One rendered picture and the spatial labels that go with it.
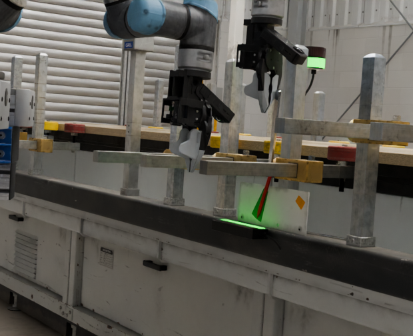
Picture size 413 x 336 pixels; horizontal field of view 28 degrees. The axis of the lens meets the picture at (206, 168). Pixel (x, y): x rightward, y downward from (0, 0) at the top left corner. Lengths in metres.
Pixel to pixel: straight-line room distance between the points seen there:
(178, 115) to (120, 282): 1.55
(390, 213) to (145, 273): 1.22
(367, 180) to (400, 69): 9.49
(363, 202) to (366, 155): 0.10
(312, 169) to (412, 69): 9.25
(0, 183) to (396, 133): 1.03
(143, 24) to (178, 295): 1.35
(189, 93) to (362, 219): 0.45
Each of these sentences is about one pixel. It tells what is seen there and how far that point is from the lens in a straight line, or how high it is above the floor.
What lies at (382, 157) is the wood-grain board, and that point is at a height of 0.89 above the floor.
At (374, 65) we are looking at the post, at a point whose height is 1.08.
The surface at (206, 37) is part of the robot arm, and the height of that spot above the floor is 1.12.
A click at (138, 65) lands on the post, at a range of 2.61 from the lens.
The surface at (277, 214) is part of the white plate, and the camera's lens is 2.00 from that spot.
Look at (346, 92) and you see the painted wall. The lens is 11.90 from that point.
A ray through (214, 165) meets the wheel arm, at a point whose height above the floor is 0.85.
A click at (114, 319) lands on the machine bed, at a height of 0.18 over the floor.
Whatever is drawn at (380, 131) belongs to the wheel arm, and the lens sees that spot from 1.40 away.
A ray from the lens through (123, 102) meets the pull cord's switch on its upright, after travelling 4.93.
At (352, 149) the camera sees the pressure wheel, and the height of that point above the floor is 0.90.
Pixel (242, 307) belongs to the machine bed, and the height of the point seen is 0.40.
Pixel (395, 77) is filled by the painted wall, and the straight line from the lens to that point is 11.32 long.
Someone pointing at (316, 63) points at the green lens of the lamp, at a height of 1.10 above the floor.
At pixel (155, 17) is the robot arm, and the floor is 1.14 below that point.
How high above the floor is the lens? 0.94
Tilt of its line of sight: 3 degrees down
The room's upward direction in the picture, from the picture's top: 4 degrees clockwise
